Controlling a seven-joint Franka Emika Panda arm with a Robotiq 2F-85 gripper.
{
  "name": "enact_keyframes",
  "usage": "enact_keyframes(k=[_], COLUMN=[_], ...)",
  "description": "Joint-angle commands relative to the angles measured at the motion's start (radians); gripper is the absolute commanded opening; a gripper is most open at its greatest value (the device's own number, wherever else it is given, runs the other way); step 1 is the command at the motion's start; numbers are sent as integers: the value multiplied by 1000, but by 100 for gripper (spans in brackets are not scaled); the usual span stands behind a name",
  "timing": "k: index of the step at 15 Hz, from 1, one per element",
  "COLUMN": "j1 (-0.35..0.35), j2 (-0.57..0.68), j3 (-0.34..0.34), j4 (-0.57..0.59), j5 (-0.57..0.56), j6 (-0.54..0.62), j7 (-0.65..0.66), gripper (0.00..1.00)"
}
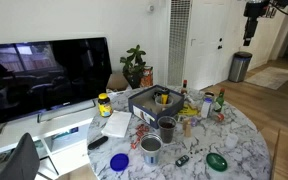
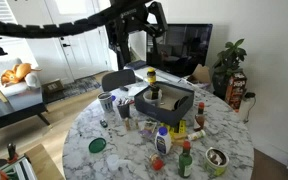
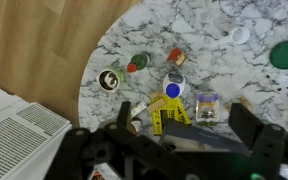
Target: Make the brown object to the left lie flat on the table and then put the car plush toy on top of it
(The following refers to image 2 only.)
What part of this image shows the small cardboard box with label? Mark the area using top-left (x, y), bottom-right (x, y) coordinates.
top-left (41, 78), bottom-right (65, 94)

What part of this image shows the black red hand tool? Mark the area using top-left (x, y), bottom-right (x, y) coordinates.
top-left (6, 142), bottom-right (18, 164)

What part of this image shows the small jar red lid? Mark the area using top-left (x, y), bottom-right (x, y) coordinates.
top-left (149, 153), bottom-right (165, 172)

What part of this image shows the patterned floor rug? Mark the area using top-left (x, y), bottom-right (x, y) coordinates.
top-left (43, 75), bottom-right (102, 104)

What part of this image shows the small white bottle green cap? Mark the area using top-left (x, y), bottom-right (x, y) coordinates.
top-left (187, 129), bottom-right (207, 142)

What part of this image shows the green bottle red cap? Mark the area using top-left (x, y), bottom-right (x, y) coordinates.
top-left (178, 140), bottom-right (194, 179)

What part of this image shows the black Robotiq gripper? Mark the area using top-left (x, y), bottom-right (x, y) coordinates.
top-left (105, 0), bottom-right (169, 38)

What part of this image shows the white cup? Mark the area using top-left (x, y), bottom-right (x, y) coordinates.
top-left (142, 89), bottom-right (163, 108)

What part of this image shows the black coffee table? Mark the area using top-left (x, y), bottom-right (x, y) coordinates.
top-left (0, 87), bottom-right (52, 134)

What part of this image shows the yellow flat box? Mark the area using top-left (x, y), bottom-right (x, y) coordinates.
top-left (160, 119), bottom-right (188, 139)

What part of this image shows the white television stand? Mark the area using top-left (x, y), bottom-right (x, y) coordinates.
top-left (123, 64), bottom-right (215, 93)

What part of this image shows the black cup with utensils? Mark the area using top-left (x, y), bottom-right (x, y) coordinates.
top-left (116, 98), bottom-right (132, 120)

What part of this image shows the dark blue open shoebox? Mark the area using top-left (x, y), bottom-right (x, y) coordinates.
top-left (133, 81), bottom-right (196, 128)

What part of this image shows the clear plastic cup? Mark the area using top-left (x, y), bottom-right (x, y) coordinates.
top-left (105, 153), bottom-right (121, 172)

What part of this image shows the open brown cardboard box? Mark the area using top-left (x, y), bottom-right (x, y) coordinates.
top-left (185, 63), bottom-right (212, 85)

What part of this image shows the dark bottle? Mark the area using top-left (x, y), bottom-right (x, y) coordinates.
top-left (149, 83), bottom-right (161, 100)

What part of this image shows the open green tin can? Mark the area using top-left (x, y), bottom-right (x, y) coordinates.
top-left (204, 147), bottom-right (230, 177)

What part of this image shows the brown sauce bottle red cap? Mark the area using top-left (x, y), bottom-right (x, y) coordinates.
top-left (193, 101), bottom-right (206, 132)

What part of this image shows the white door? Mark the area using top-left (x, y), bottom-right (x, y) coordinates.
top-left (43, 0), bottom-right (111, 81)

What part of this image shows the grey sofa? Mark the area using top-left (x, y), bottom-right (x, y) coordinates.
top-left (0, 57), bottom-right (43, 104)

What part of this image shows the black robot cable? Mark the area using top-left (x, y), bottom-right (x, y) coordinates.
top-left (0, 6), bottom-right (125, 40)

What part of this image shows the striped metal tumbler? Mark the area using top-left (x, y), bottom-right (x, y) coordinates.
top-left (97, 91), bottom-right (115, 114)

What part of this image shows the grey chair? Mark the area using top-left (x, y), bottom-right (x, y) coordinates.
top-left (101, 68), bottom-right (137, 93)

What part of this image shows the green round lid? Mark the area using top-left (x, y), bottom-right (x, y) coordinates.
top-left (88, 137), bottom-right (107, 154)

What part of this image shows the black flat screen television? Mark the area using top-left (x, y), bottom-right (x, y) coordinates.
top-left (146, 23), bottom-right (214, 78)

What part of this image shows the white bottle blue cap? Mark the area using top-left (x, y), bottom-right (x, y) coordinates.
top-left (154, 126), bottom-right (172, 156)

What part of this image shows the black round object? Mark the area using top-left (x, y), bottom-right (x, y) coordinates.
top-left (173, 95), bottom-right (190, 112)

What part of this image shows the green white crate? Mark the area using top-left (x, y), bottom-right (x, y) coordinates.
top-left (0, 155), bottom-right (38, 180)

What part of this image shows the tan wooden piece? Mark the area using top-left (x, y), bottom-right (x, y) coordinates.
top-left (171, 133), bottom-right (189, 147)

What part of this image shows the orange black game box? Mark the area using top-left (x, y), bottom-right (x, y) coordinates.
top-left (224, 71), bottom-right (248, 113)

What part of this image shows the green potted plant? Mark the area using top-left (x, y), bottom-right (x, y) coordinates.
top-left (212, 38), bottom-right (248, 100)

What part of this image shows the orange plush toy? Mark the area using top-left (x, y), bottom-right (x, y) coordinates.
top-left (0, 62), bottom-right (42, 88)

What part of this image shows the yellow lid vitamin bottle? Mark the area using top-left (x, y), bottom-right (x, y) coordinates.
top-left (146, 67), bottom-right (157, 85)

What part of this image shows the dark blue book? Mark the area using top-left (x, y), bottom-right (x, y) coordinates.
top-left (123, 59), bottom-right (148, 71)

